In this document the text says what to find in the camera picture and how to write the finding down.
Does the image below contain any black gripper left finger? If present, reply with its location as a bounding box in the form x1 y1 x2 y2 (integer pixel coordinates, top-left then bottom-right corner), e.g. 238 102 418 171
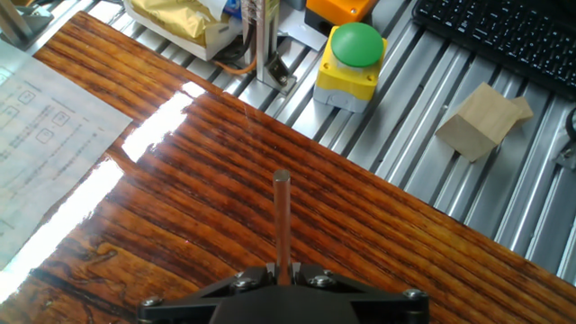
137 263 277 323

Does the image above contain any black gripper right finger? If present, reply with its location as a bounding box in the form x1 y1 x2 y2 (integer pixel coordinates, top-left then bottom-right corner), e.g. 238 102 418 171
291 262 430 323

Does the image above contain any clear glass rod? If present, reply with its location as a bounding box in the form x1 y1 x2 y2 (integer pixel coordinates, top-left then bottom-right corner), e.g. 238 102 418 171
272 169 293 286

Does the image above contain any brown wood grain board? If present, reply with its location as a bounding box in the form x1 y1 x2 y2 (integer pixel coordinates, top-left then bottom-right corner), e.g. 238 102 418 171
0 11 576 324

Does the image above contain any yellow box green button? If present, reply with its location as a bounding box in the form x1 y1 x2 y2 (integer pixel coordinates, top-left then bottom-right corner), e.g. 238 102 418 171
313 22 388 113

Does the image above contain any large wooden block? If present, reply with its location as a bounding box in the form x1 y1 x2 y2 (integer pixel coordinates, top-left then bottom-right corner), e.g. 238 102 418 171
435 82 524 163

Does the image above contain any printed paper sheet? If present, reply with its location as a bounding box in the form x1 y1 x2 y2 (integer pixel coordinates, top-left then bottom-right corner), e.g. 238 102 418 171
0 40 134 271

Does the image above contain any small flat wooden block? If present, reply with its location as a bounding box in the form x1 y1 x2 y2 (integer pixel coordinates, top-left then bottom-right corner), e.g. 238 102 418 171
510 95 536 125

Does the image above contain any orange box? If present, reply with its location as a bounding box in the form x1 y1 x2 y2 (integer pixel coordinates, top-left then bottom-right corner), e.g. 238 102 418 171
304 0 379 37

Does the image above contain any white box golden bag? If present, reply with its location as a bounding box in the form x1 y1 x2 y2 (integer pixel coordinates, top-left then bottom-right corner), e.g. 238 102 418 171
123 0 244 62

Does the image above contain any black keyboard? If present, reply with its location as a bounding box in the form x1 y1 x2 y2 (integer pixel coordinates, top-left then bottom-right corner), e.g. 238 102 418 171
412 0 576 101

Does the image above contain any orange cable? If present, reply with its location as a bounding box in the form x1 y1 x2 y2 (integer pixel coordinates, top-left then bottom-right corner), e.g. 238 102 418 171
213 58 258 77

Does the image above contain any small aluminium foot bracket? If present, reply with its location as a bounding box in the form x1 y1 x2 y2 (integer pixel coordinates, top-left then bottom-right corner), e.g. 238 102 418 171
555 105 576 172

